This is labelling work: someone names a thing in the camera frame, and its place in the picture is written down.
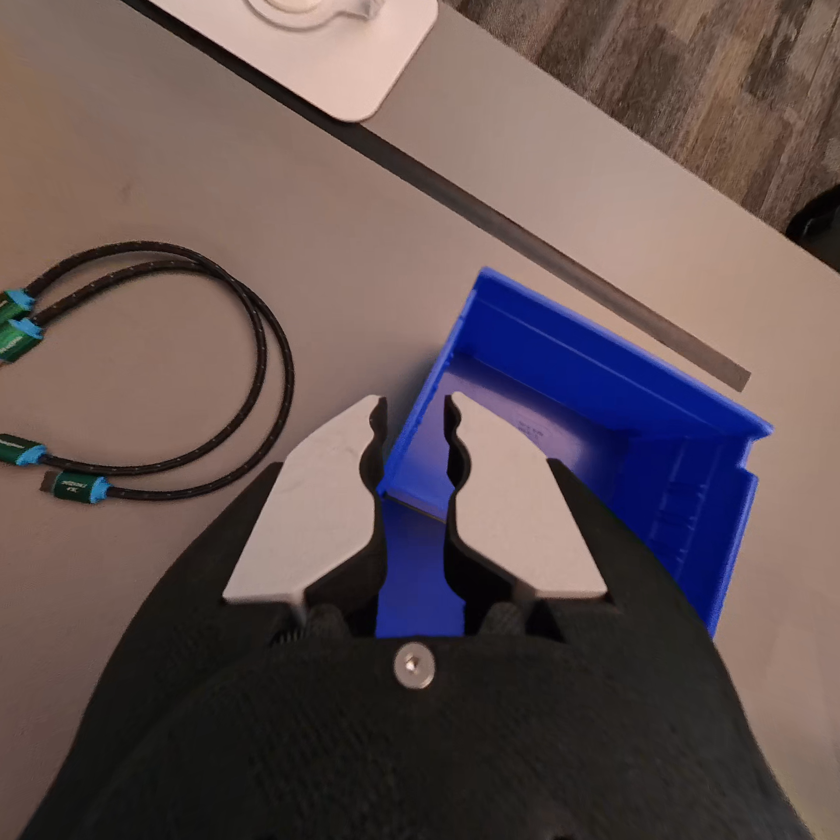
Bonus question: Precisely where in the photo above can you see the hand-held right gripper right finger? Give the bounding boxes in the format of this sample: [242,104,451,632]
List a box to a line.
[444,392,609,602]

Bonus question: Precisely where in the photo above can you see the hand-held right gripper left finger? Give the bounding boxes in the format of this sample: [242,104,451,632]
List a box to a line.
[222,394,388,623]

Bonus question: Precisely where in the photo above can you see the blue plastic bin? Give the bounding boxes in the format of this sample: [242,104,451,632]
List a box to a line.
[374,266,774,641]

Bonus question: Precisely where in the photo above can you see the braided hdmi cable green plugs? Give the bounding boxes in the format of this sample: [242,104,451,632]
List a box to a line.
[0,259,271,475]
[0,241,295,508]

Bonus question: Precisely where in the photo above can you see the black round object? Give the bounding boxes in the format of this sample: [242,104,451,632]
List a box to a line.
[784,185,840,271]

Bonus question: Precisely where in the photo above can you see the white metal stand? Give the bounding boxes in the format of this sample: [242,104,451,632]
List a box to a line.
[147,0,439,124]

